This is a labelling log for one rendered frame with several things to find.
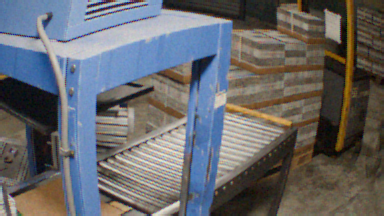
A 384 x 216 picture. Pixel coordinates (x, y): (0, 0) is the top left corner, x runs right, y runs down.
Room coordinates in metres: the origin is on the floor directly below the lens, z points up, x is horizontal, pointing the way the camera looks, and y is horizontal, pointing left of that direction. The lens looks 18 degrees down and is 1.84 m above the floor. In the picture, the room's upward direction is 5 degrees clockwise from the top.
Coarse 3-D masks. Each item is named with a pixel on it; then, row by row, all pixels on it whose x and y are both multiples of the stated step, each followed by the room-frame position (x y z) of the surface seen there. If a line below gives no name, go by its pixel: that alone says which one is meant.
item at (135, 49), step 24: (120, 24) 1.57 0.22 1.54; (144, 24) 1.57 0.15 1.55; (168, 24) 1.56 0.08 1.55; (192, 24) 1.58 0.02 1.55; (216, 24) 1.65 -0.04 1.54; (0, 48) 1.36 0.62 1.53; (24, 48) 1.28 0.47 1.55; (72, 48) 1.25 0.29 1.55; (96, 48) 1.25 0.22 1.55; (120, 48) 1.28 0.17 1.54; (144, 48) 1.36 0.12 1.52; (168, 48) 1.45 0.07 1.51; (192, 48) 1.55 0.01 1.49; (216, 48) 1.66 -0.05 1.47; (0, 72) 1.35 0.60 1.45; (24, 72) 1.27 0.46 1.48; (48, 72) 1.21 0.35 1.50; (120, 72) 1.29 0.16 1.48; (144, 72) 1.37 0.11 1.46
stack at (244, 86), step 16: (160, 80) 3.69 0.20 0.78; (176, 80) 3.57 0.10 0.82; (240, 80) 3.75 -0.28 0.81; (256, 80) 3.85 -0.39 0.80; (272, 80) 3.96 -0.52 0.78; (288, 80) 4.09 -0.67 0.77; (304, 80) 4.23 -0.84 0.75; (160, 96) 3.67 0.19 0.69; (176, 96) 3.56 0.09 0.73; (240, 96) 3.76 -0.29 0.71; (256, 96) 3.86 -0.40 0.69; (272, 96) 3.97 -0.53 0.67; (160, 112) 3.67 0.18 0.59; (240, 112) 3.79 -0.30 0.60; (272, 112) 3.97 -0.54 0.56; (288, 112) 4.12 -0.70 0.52; (272, 176) 4.07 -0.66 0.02
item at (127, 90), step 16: (0, 80) 1.72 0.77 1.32; (16, 80) 1.76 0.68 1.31; (0, 96) 1.55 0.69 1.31; (16, 96) 1.57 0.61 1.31; (32, 96) 1.58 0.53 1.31; (48, 96) 1.61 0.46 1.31; (96, 96) 1.65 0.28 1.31; (112, 96) 1.66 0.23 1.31; (128, 96) 1.66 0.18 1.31; (16, 112) 1.40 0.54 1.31; (32, 112) 1.44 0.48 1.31; (48, 112) 1.46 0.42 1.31; (96, 112) 1.52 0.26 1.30; (48, 128) 1.31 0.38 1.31
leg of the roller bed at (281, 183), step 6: (288, 156) 2.96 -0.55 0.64; (282, 162) 2.98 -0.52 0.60; (288, 162) 2.96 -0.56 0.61; (282, 168) 2.97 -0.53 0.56; (288, 168) 2.97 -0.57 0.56; (282, 174) 2.97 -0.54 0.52; (282, 180) 2.96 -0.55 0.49; (276, 186) 2.98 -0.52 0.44; (282, 186) 2.96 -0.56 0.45; (276, 192) 2.97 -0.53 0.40; (282, 192) 2.98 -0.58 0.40; (276, 198) 2.97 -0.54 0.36; (276, 204) 2.96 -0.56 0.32; (270, 210) 2.98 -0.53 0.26; (276, 210) 2.97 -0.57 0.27
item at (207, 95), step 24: (192, 72) 1.70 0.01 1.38; (216, 72) 1.67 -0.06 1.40; (192, 96) 1.70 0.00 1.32; (216, 96) 1.67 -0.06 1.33; (192, 120) 1.69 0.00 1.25; (216, 120) 1.69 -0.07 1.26; (192, 144) 1.70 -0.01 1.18; (216, 144) 1.70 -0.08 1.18; (192, 168) 1.69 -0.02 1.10; (216, 168) 1.72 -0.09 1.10; (192, 192) 1.69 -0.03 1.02
